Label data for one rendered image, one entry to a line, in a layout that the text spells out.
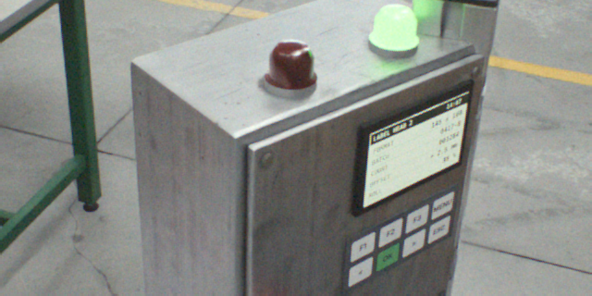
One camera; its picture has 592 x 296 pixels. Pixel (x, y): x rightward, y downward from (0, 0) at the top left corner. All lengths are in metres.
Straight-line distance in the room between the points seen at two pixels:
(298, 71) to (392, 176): 0.09
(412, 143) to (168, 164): 0.13
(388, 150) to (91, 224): 2.34
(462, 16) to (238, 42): 0.12
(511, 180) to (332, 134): 2.62
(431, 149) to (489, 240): 2.29
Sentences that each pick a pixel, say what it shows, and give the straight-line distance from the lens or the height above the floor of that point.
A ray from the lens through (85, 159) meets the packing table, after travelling 2.73.
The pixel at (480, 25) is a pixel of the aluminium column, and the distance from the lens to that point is 0.52.
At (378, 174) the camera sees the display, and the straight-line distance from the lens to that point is 0.50.
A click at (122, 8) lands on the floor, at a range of 4.02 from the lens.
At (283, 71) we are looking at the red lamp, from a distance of 0.46.
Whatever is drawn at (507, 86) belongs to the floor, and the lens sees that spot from 3.59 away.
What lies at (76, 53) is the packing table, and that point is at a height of 0.52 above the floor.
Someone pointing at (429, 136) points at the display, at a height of 1.43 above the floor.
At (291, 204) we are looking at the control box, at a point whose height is 1.43.
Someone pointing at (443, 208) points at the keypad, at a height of 1.37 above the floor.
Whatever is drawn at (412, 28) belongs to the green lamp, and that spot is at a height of 1.49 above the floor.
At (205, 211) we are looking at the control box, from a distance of 0.48.
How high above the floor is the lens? 1.71
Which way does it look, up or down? 33 degrees down
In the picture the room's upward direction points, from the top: 2 degrees clockwise
